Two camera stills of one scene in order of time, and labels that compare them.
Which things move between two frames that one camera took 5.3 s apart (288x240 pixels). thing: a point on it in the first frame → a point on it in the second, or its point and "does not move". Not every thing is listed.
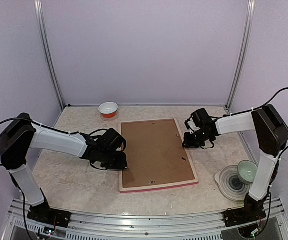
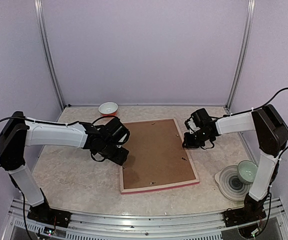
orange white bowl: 108,109 does not move
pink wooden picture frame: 156,158 does not move
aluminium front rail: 211,226 does not move
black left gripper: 121,164 → 120,159
